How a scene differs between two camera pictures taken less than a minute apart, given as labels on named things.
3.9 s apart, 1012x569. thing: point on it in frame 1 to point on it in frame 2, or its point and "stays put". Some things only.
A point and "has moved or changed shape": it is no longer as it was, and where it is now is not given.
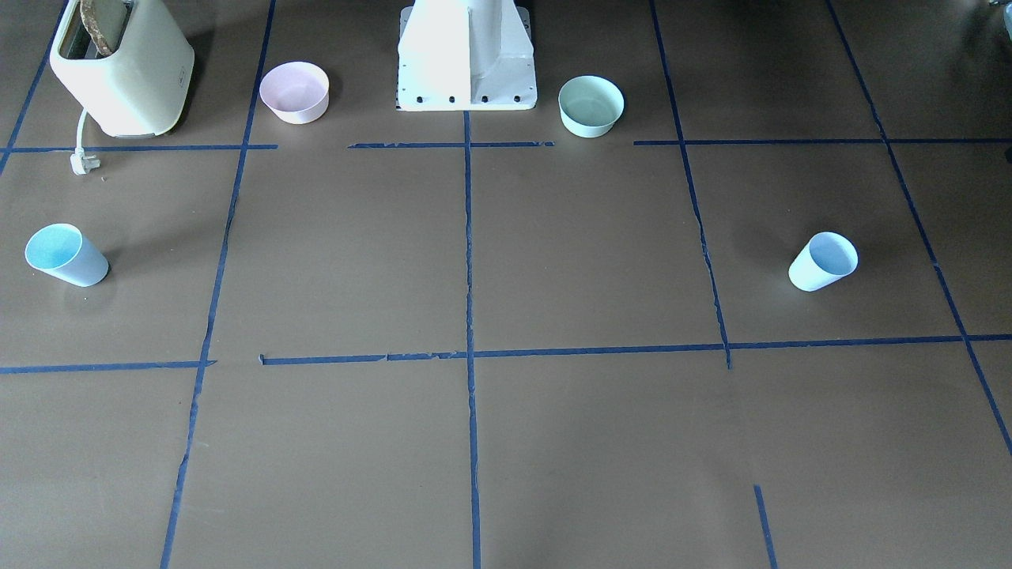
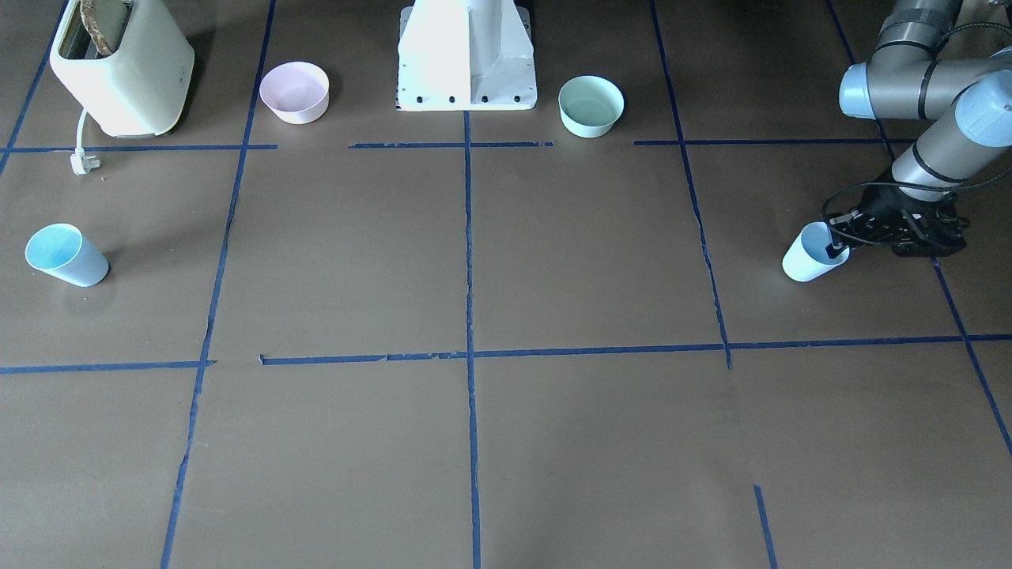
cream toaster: [138, 91] stays put
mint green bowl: [590, 104] stays put
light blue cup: [826, 257] has moved or changed shape
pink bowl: [296, 92] stays put
